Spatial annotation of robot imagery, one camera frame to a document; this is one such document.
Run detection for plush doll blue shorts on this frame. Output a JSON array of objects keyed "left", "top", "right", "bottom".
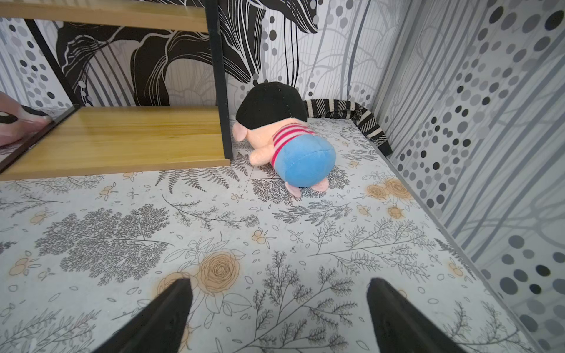
[{"left": 232, "top": 82, "right": 336, "bottom": 198}]

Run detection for pink plush doll red dress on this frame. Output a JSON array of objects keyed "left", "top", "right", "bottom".
[{"left": 1, "top": 92, "right": 53, "bottom": 146}]

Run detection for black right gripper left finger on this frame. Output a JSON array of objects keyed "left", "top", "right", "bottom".
[{"left": 96, "top": 279, "right": 193, "bottom": 353}]

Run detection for striped black white plush tail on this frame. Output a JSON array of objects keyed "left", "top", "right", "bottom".
[{"left": 303, "top": 99, "right": 392, "bottom": 157}]

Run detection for wooden shelf black frame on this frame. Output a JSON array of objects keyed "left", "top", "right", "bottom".
[{"left": 1, "top": 1, "right": 232, "bottom": 180}]

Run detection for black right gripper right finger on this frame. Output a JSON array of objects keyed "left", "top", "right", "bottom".
[{"left": 366, "top": 278, "right": 463, "bottom": 353}]

